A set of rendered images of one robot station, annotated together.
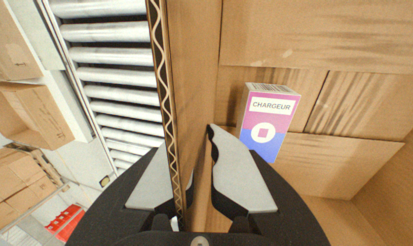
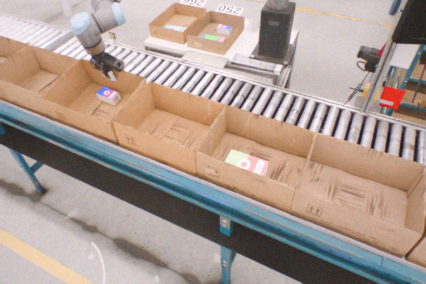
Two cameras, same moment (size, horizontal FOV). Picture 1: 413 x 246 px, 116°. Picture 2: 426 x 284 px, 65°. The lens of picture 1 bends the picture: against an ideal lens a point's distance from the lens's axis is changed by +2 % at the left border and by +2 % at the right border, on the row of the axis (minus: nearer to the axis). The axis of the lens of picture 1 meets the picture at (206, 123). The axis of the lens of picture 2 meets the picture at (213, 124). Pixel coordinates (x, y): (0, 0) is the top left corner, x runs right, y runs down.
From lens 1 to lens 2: 1.62 m
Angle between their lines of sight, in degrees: 27
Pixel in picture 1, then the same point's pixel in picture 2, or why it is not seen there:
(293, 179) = (78, 104)
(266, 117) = (110, 93)
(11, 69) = (191, 38)
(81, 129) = (153, 44)
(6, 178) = not seen: outside the picture
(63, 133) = (156, 33)
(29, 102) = (176, 33)
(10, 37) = (204, 47)
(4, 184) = not seen: outside the picture
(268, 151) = (100, 92)
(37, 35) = (200, 57)
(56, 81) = (181, 51)
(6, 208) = not seen: outside the picture
